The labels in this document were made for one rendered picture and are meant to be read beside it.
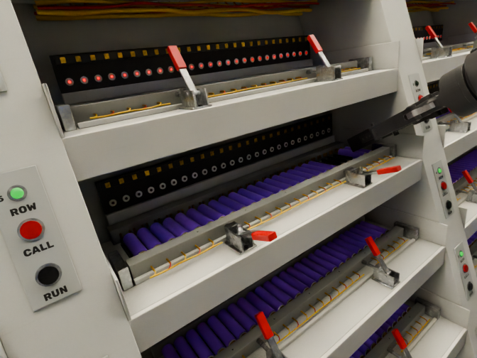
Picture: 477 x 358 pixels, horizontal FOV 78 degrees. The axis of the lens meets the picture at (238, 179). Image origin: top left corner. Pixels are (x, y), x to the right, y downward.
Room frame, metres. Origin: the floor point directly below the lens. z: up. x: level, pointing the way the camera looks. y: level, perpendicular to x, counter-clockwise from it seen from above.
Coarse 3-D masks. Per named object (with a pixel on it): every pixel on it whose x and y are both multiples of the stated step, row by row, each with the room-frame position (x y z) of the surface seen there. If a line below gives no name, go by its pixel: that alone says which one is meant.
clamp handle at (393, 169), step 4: (360, 168) 0.51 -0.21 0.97; (380, 168) 0.49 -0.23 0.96; (384, 168) 0.48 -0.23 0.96; (388, 168) 0.47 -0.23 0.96; (392, 168) 0.46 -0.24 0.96; (396, 168) 0.46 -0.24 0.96; (400, 168) 0.46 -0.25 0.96; (360, 172) 0.52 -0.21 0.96; (368, 172) 0.50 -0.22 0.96; (372, 172) 0.49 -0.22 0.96; (376, 172) 0.49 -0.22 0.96; (380, 172) 0.48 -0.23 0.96; (384, 172) 0.48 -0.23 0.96; (388, 172) 0.47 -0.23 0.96; (392, 172) 0.46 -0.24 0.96
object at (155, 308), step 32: (416, 160) 0.60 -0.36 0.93; (192, 192) 0.53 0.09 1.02; (352, 192) 0.50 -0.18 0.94; (384, 192) 0.53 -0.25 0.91; (288, 224) 0.42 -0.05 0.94; (320, 224) 0.44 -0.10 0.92; (224, 256) 0.37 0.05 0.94; (256, 256) 0.37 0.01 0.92; (288, 256) 0.41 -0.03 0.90; (128, 288) 0.34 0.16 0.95; (160, 288) 0.33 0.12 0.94; (192, 288) 0.33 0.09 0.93; (224, 288) 0.35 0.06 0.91; (128, 320) 0.29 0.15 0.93; (160, 320) 0.31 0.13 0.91; (192, 320) 0.33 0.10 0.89
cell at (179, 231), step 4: (164, 220) 0.46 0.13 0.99; (168, 220) 0.45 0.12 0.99; (172, 220) 0.45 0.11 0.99; (164, 224) 0.45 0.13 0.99; (168, 224) 0.44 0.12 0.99; (172, 224) 0.43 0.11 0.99; (176, 224) 0.43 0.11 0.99; (168, 228) 0.44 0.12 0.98; (172, 228) 0.43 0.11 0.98; (176, 228) 0.42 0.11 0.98; (180, 228) 0.42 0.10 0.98; (184, 228) 0.42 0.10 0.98; (172, 232) 0.42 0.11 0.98; (176, 232) 0.42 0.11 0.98; (180, 232) 0.41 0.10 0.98; (184, 232) 0.41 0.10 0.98; (176, 236) 0.41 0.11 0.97
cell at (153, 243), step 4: (144, 228) 0.44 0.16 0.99; (140, 232) 0.43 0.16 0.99; (144, 232) 0.42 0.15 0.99; (148, 232) 0.42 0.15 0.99; (140, 236) 0.42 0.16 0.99; (144, 236) 0.41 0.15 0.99; (148, 236) 0.41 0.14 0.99; (152, 236) 0.41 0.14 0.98; (144, 240) 0.41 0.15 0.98; (148, 240) 0.40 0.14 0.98; (152, 240) 0.40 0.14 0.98; (156, 240) 0.40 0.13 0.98; (144, 244) 0.41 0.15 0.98; (148, 244) 0.39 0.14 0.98; (152, 244) 0.39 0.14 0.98; (156, 244) 0.39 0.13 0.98; (148, 248) 0.39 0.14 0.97
